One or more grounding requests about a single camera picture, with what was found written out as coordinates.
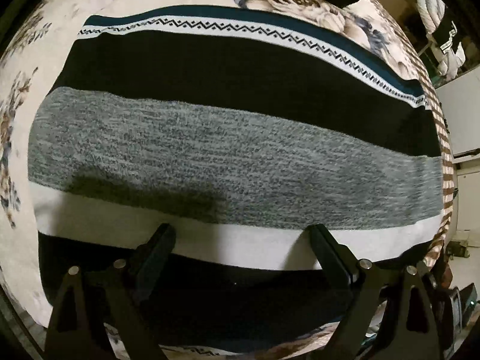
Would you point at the striped knit sweater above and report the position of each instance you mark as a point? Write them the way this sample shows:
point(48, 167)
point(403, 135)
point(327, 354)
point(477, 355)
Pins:
point(225, 150)

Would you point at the white wardrobe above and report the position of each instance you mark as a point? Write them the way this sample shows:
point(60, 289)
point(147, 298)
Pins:
point(461, 120)

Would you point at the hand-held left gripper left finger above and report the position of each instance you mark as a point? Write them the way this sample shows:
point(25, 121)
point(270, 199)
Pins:
point(157, 249)

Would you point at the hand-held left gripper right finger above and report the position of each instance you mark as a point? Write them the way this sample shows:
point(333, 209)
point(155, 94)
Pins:
point(326, 251)

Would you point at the floral quilt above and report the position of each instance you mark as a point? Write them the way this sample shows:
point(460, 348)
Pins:
point(41, 45)

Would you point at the black jacket with white stripes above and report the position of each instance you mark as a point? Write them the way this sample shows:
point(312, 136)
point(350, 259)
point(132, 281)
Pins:
point(448, 32)

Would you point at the white padded jacket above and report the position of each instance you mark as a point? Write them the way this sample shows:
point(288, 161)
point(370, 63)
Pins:
point(427, 3)

